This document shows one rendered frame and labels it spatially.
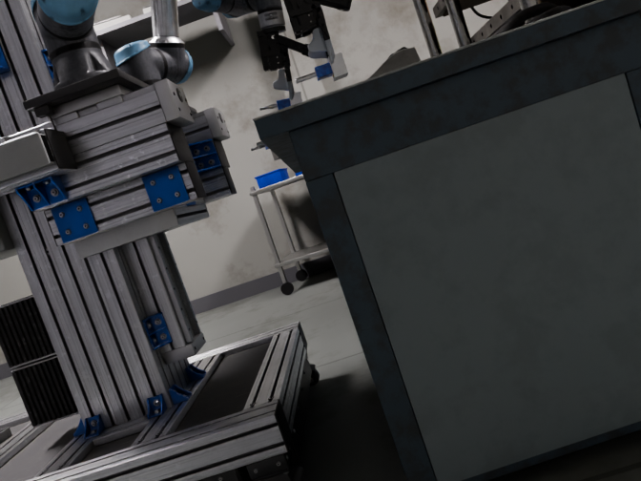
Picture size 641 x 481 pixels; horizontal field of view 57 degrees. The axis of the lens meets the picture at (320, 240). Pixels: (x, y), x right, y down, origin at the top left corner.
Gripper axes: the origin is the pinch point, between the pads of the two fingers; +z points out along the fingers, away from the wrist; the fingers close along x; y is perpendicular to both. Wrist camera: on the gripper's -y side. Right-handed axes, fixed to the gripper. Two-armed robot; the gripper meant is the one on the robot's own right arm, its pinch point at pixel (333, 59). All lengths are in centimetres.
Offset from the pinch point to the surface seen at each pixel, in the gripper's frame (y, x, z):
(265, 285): 77, -321, 90
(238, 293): 100, -322, 89
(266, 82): 23, -320, -63
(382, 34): -75, -316, -68
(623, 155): -38, 50, 41
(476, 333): -4, 50, 63
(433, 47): -62, -138, -17
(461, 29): -64, -97, -14
